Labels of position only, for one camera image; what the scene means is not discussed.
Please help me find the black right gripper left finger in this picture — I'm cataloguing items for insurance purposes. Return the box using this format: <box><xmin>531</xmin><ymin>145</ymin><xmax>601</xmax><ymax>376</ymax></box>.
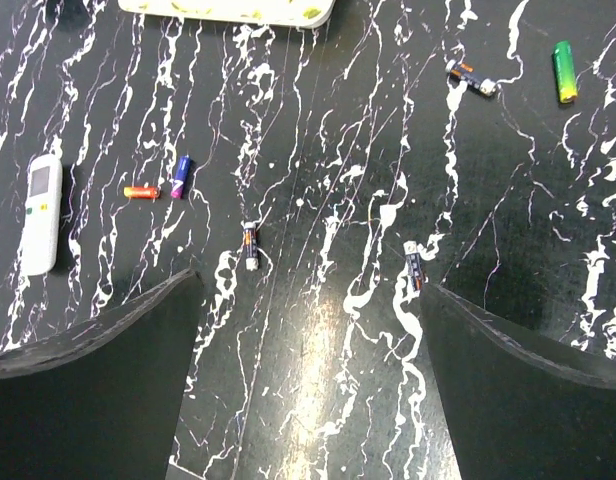
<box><xmin>0</xmin><ymin>269</ymin><xmax>202</xmax><ymax>479</ymax></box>

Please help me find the floral serving tray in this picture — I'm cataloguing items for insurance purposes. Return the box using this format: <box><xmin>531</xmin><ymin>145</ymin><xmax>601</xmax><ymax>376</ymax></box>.
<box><xmin>118</xmin><ymin>0</ymin><xmax>335</xmax><ymax>29</ymax></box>

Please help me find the green AA battery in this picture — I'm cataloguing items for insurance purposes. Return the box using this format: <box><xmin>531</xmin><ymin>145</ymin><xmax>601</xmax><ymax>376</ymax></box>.
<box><xmin>552</xmin><ymin>41</ymin><xmax>578</xmax><ymax>104</ymax></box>

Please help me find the red orange AAA battery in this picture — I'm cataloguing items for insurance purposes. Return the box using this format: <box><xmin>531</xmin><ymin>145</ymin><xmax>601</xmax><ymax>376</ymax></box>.
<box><xmin>123</xmin><ymin>186</ymin><xmax>160</xmax><ymax>200</ymax></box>

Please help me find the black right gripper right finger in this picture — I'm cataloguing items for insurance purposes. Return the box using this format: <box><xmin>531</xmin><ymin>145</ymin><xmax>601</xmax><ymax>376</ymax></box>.
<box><xmin>421</xmin><ymin>285</ymin><xmax>616</xmax><ymax>479</ymax></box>

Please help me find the blue purple AAA battery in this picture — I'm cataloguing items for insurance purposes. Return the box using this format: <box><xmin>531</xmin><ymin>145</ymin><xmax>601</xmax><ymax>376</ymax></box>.
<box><xmin>171</xmin><ymin>155</ymin><xmax>192</xmax><ymax>199</ymax></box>

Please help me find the black orange battery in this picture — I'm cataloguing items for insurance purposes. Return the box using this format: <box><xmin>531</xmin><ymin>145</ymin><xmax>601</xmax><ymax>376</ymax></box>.
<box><xmin>404</xmin><ymin>241</ymin><xmax>425</xmax><ymax>291</ymax></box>
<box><xmin>445</xmin><ymin>59</ymin><xmax>498</xmax><ymax>97</ymax></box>
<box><xmin>243</xmin><ymin>221</ymin><xmax>259</xmax><ymax>271</ymax></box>

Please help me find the white remote control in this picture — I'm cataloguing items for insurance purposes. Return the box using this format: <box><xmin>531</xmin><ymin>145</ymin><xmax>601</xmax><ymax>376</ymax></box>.
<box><xmin>20</xmin><ymin>154</ymin><xmax>63</xmax><ymax>277</ymax></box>

